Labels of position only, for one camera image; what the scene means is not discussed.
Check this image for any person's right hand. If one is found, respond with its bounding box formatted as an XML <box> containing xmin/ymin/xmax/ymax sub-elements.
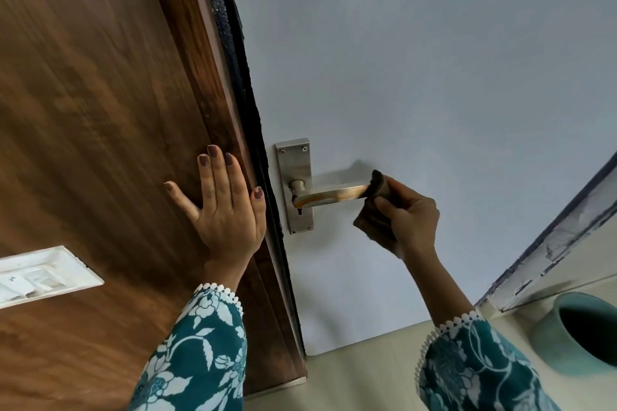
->
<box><xmin>353</xmin><ymin>176</ymin><xmax>441</xmax><ymax>259</ymax></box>

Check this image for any person's left hand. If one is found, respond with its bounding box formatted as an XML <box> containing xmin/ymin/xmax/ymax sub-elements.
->
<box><xmin>164</xmin><ymin>145</ymin><xmax>268</xmax><ymax>266</ymax></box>

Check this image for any dark brown cleaning cloth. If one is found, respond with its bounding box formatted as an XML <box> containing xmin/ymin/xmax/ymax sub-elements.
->
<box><xmin>353</xmin><ymin>169</ymin><xmax>402</xmax><ymax>258</ymax></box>

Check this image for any person's left forearm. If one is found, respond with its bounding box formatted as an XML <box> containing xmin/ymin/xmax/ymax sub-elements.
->
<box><xmin>127</xmin><ymin>252</ymin><xmax>249</xmax><ymax>411</ymax></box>

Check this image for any person's right forearm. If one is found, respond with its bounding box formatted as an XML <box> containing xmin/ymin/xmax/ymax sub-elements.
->
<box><xmin>401</xmin><ymin>244</ymin><xmax>564</xmax><ymax>411</ymax></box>

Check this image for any black rubber door seal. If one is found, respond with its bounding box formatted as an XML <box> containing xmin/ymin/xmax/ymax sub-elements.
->
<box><xmin>197</xmin><ymin>0</ymin><xmax>307</xmax><ymax>359</ymax></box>

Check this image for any brown wooden panel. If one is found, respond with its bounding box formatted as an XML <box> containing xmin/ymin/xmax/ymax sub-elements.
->
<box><xmin>0</xmin><ymin>0</ymin><xmax>309</xmax><ymax>411</ymax></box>

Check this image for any pale grey door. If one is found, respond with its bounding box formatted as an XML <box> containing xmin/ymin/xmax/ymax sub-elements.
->
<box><xmin>219</xmin><ymin>0</ymin><xmax>617</xmax><ymax>358</ymax></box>

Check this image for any teal plastic bucket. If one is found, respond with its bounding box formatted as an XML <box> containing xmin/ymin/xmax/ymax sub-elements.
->
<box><xmin>529</xmin><ymin>292</ymin><xmax>617</xmax><ymax>376</ymax></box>

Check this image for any metal lever door handle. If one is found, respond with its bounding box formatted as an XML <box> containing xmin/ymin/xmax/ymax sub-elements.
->
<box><xmin>275</xmin><ymin>138</ymin><xmax>378</xmax><ymax>235</ymax></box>

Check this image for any white switch plate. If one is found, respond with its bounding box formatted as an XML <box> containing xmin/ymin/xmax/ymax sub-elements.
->
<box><xmin>0</xmin><ymin>245</ymin><xmax>105</xmax><ymax>310</ymax></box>

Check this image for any blue chipped door frame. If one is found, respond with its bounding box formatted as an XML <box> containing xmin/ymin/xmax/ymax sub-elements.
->
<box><xmin>474</xmin><ymin>151</ymin><xmax>617</xmax><ymax>313</ymax></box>

